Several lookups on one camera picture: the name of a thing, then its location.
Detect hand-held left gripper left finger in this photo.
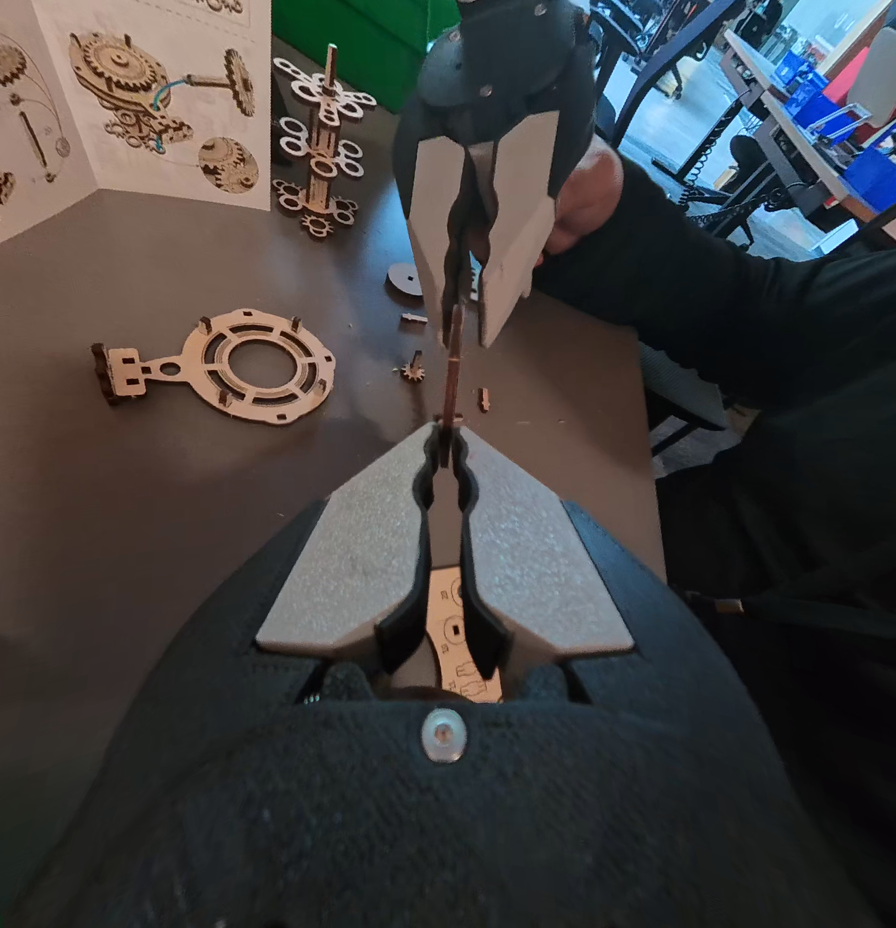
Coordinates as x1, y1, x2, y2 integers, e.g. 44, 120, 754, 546
255, 422, 449, 677

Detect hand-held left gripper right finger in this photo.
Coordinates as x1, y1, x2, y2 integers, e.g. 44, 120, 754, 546
451, 426, 635, 684

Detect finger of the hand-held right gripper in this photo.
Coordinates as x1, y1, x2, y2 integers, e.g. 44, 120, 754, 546
406, 135, 467, 347
467, 107, 563, 349

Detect wooden ring gear square holes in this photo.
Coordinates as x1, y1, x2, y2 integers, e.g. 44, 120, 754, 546
439, 303, 466, 466

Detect round wooden frame with handle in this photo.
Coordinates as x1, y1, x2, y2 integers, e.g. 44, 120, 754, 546
90, 306, 338, 426

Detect wooden clover-shaped model assembly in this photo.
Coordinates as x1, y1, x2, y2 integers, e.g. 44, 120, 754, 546
272, 43, 378, 242

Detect person's right hand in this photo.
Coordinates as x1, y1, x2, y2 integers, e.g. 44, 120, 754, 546
537, 138, 626, 268

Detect wooden sheet with ship wheel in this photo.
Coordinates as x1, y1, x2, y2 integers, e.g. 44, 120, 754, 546
425, 565, 504, 703

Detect green plastic bin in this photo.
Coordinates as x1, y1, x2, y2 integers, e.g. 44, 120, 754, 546
271, 0, 461, 114

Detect person's dark clothing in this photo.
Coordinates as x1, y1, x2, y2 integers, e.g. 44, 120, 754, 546
654, 246, 896, 928

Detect folded paper instruction sheet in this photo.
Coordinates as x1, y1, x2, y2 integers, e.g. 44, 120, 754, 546
0, 0, 274, 252

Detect row of blue plastic crates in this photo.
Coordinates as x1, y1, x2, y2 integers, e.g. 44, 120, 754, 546
773, 43, 896, 218

